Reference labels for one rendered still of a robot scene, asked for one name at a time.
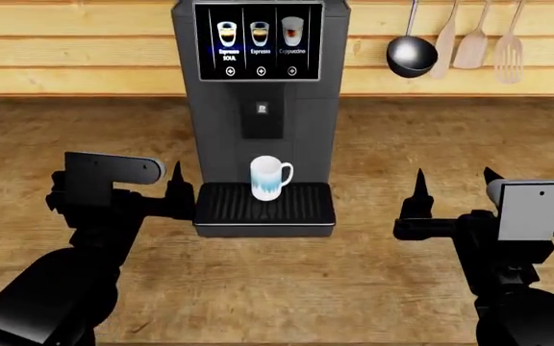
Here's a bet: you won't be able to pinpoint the white mug with blue pattern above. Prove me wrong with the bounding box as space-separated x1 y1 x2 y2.
249 155 295 203

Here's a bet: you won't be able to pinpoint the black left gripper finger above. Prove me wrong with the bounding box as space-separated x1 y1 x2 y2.
164 160 196 204

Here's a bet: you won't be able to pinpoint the slotted wooden spatula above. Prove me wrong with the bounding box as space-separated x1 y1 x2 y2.
492 0 527 86

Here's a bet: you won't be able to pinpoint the light grey right camera box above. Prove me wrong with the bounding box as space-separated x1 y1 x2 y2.
486 178 554 242

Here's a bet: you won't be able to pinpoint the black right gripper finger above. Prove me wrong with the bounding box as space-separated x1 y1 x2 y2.
398 167 435 221
482 165 506 190

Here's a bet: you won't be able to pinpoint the narrow wooden spatula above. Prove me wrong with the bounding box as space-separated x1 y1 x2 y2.
429 0 461 81

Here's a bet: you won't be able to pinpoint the black ribbed drip tray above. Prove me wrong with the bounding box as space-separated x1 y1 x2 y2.
191 182 338 239

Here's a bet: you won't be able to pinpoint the dark grey coffee machine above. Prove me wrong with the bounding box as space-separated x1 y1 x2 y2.
170 0 341 239

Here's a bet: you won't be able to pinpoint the dark grey left camera box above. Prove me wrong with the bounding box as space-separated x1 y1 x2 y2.
63 151 168 208

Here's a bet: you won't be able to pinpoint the wide wooden turner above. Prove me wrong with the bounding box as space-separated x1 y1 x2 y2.
451 0 493 71

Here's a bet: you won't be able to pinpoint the coffee machine touch screen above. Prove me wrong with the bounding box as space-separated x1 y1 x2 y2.
192 0 325 83

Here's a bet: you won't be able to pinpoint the black coffee dispenser spout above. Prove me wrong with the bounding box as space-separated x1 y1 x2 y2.
241 97 284 141

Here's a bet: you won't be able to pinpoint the black metal ladle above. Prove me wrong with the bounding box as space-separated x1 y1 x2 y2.
385 0 440 79

